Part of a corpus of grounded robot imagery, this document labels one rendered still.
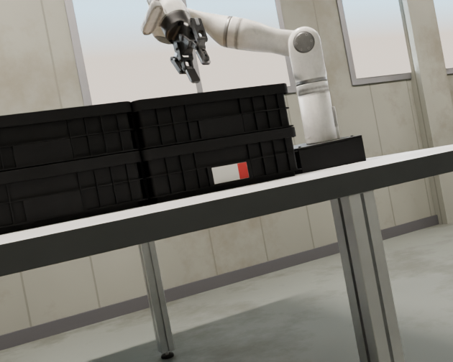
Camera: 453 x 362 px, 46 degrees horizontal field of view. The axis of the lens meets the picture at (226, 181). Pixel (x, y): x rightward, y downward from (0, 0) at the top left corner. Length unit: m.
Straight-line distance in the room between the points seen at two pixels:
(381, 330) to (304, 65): 0.80
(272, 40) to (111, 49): 2.03
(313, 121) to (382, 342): 0.71
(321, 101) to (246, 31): 0.29
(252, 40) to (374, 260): 0.82
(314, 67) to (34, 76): 2.19
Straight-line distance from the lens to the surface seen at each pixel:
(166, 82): 3.57
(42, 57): 3.45
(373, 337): 1.05
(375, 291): 1.03
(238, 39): 1.60
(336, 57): 4.32
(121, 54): 3.53
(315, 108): 1.54
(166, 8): 1.29
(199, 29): 1.21
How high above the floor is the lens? 0.73
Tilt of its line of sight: 1 degrees down
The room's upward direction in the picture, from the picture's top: 11 degrees counter-clockwise
